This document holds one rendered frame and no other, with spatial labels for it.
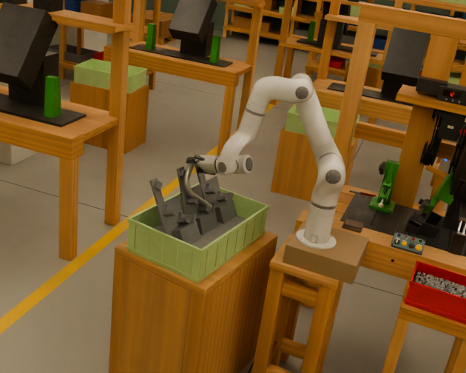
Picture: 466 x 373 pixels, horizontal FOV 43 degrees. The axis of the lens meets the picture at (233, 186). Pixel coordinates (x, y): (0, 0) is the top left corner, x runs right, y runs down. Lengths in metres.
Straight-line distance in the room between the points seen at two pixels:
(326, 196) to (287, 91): 0.51
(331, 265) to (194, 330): 0.68
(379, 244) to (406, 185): 0.62
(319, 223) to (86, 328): 1.59
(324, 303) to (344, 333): 1.11
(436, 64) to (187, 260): 1.67
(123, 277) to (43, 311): 0.99
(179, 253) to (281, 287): 0.52
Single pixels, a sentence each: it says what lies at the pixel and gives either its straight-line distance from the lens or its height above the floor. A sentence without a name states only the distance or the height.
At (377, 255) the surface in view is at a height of 0.84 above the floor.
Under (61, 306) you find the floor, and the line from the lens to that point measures 3.79.
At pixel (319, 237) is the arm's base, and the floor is 0.98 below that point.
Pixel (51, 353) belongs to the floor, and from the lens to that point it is 3.45.
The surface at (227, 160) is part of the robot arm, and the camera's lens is 2.53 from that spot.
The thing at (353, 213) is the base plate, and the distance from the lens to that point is 3.23.
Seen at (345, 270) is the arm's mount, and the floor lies 0.91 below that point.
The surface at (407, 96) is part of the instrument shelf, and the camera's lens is 3.23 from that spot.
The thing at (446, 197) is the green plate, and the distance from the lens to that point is 3.11.
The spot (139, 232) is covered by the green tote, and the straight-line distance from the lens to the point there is 2.70.
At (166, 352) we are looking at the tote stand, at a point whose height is 0.36.
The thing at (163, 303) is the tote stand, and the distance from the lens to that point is 2.75.
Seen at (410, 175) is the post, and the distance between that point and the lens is 3.47.
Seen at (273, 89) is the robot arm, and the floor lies 1.63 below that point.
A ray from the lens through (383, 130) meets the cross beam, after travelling 3.51.
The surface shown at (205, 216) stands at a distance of 2.87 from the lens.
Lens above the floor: 2.23
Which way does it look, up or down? 24 degrees down
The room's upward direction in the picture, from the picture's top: 8 degrees clockwise
